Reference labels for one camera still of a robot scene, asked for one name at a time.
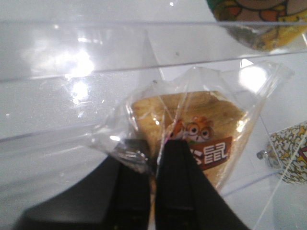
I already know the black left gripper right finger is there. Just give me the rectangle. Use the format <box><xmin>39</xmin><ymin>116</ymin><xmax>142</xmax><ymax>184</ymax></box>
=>
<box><xmin>155</xmin><ymin>140</ymin><xmax>248</xmax><ymax>230</ymax></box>

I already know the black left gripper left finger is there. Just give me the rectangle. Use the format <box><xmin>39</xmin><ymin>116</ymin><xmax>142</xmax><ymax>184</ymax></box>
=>
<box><xmin>14</xmin><ymin>138</ymin><xmax>152</xmax><ymax>230</ymax></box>

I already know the bread slice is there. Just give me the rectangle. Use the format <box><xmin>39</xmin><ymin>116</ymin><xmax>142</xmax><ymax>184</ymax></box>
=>
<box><xmin>89</xmin><ymin>61</ymin><xmax>293</xmax><ymax>190</ymax></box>

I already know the clear acrylic shelf left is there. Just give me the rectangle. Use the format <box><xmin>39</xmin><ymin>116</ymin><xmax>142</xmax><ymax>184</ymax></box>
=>
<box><xmin>0</xmin><ymin>21</ymin><xmax>307</xmax><ymax>230</ymax></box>

